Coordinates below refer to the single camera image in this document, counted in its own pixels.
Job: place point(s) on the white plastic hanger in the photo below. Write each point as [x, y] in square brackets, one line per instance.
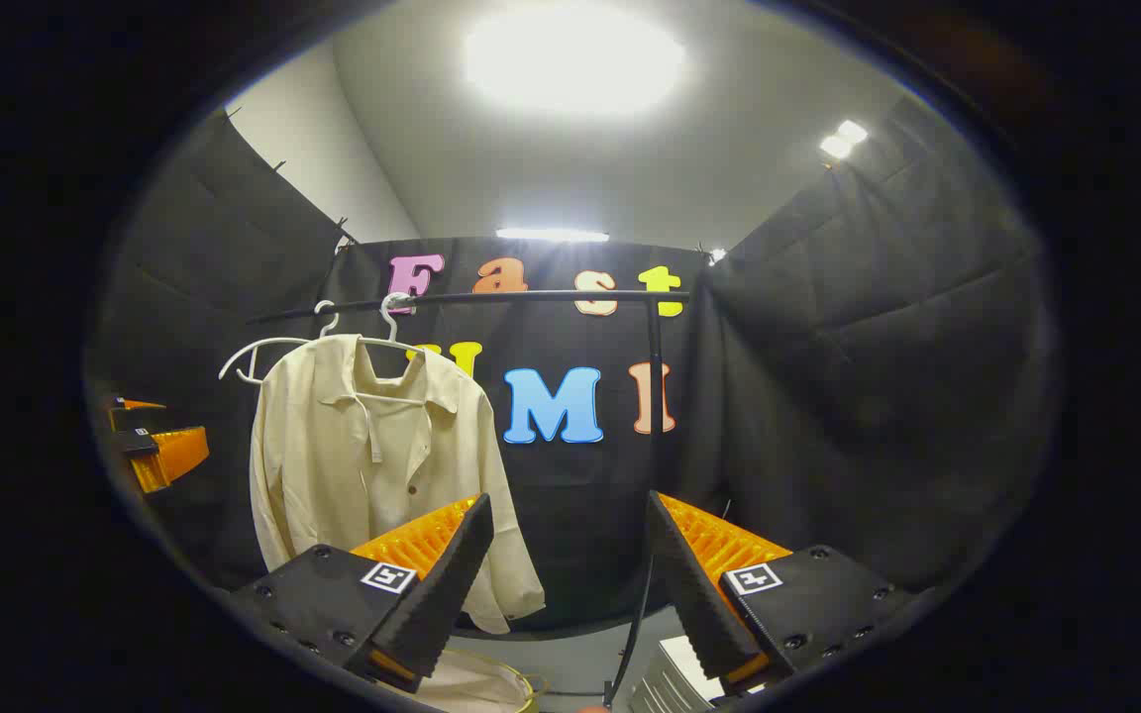
[254, 349]
[390, 317]

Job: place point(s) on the cream button shirt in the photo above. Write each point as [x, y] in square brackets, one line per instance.
[333, 465]

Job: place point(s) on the cream laundry hamper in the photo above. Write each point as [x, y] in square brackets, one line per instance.
[476, 685]

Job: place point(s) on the black metal clothes rack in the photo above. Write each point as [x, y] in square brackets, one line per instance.
[656, 396]

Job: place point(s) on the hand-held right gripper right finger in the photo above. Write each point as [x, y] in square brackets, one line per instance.
[694, 594]

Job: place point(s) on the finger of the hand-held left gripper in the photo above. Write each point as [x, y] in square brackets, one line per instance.
[169, 456]
[135, 406]

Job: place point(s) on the white ribbed board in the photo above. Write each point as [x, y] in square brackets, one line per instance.
[665, 683]

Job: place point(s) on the double ceiling light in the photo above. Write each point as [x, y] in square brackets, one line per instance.
[843, 139]

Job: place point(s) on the long strip ceiling light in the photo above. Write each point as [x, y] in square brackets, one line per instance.
[551, 235]

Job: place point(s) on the large round ceiling light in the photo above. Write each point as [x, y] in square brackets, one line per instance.
[570, 59]

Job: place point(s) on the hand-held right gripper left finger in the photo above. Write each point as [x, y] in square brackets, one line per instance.
[432, 594]

